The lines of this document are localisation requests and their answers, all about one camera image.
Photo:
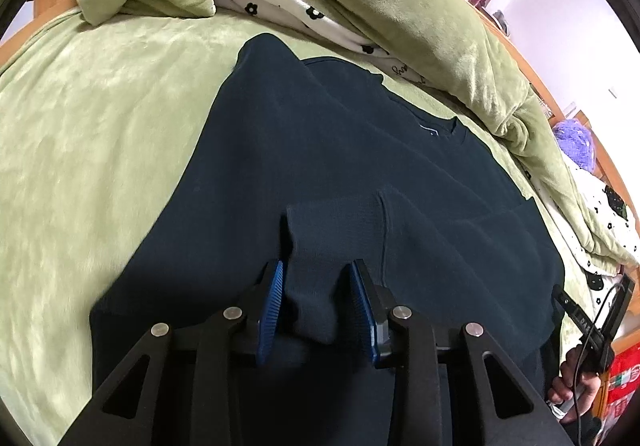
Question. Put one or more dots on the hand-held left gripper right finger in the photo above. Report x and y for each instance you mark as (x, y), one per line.
(360, 311)

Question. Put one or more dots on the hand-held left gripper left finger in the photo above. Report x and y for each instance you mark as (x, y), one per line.
(270, 311)

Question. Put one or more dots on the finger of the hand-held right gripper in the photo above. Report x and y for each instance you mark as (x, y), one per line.
(567, 303)

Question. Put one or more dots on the dark navy sweater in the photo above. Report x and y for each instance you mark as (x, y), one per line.
(300, 150)

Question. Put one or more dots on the person's right hand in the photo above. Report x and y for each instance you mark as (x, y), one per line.
(565, 373)

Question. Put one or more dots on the red printed bag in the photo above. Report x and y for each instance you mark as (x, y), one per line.
(625, 376)

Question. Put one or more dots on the purple plush toy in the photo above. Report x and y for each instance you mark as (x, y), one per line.
(575, 143)

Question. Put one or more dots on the white floral quilt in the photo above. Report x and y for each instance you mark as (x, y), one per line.
(280, 0)

